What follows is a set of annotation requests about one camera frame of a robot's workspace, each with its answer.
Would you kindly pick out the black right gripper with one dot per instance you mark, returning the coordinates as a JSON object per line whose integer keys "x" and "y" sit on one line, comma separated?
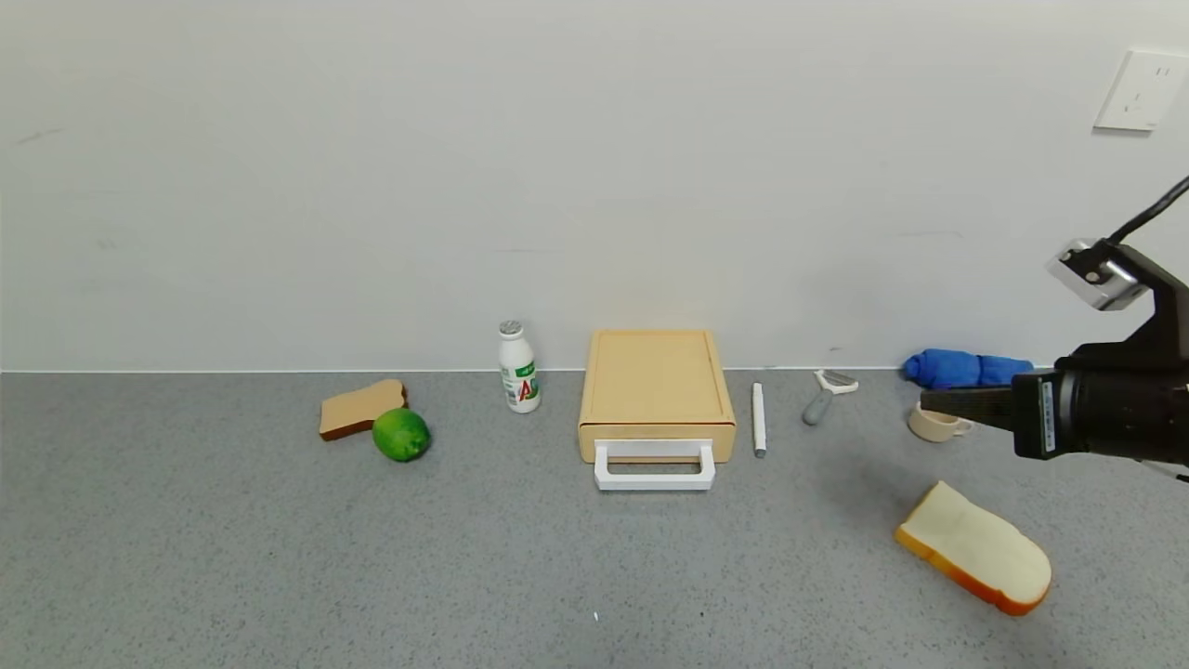
{"x": 1042, "y": 415}

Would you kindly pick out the yellow drawer case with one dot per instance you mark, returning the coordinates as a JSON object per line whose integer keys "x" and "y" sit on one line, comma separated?
{"x": 655, "y": 376}

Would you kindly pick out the rolled blue cloth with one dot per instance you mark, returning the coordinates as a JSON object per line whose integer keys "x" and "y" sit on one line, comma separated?
{"x": 966, "y": 370}

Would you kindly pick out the beige cup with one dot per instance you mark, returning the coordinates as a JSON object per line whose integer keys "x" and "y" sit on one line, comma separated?
{"x": 934, "y": 429}

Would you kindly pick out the white bread slice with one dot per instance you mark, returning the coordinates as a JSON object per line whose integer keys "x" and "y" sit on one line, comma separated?
{"x": 975, "y": 550}

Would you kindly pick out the white pen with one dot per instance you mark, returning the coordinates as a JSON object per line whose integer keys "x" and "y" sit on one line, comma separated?
{"x": 758, "y": 418}

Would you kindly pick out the white milk bottle green label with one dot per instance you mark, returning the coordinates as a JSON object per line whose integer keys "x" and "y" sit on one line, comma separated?
{"x": 518, "y": 372}

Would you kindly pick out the green lime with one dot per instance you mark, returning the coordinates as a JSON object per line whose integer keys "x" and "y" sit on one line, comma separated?
{"x": 401, "y": 434}

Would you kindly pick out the brown toast slice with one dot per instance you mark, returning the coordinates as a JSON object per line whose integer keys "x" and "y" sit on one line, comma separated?
{"x": 358, "y": 409}

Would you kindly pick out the white wall socket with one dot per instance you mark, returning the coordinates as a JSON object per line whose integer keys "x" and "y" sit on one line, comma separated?
{"x": 1141, "y": 91}

